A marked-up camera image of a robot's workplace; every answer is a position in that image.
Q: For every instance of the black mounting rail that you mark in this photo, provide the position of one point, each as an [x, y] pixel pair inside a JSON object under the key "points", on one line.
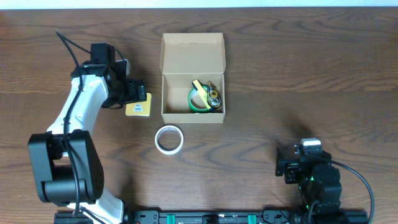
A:
{"points": [[155, 217]]}

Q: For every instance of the yellow sticky note pad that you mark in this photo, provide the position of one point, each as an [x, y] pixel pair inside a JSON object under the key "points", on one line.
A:
{"points": [[140, 108]]}

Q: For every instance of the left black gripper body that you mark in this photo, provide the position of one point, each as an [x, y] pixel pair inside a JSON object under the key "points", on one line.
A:
{"points": [[130, 91]]}

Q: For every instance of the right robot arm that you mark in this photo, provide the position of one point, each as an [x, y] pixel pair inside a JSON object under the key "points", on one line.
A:
{"points": [[318, 181]]}

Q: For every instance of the yellow highlighter pen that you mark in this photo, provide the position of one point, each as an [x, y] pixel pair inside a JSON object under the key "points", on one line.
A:
{"points": [[202, 93]]}

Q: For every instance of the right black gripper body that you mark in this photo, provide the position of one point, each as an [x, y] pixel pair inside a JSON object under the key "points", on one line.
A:
{"points": [[291, 175]]}

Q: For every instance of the white tape roll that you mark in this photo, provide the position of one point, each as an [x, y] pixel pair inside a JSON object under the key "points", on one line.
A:
{"points": [[160, 147]]}

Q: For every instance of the green tape roll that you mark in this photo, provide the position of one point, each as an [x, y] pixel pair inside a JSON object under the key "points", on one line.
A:
{"points": [[193, 108]]}

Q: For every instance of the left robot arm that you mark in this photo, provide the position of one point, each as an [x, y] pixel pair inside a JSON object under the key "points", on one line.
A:
{"points": [[66, 166]]}

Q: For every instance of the brown cardboard box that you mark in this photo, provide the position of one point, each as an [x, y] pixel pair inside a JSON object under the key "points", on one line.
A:
{"points": [[185, 57]]}

